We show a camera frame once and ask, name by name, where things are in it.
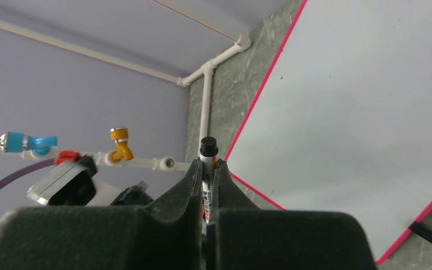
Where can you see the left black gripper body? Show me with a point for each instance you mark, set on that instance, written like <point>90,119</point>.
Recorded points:
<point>134,195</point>

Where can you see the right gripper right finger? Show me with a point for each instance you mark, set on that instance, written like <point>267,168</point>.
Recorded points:
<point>243,236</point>

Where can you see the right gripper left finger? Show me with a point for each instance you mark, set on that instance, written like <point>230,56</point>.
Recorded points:
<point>165,234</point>

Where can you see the black whiteboard marker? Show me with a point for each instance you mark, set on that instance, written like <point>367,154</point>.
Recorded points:
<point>209,157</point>

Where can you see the pink-framed whiteboard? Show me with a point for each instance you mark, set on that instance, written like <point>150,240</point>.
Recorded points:
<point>343,118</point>

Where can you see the orange faucet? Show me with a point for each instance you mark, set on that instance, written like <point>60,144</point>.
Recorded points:
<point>120,136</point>

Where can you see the blue faucet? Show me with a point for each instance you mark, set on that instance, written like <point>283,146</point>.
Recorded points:
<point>16,142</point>

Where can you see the white pvc pipe frame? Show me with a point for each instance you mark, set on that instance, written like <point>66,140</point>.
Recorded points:
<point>76,69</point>

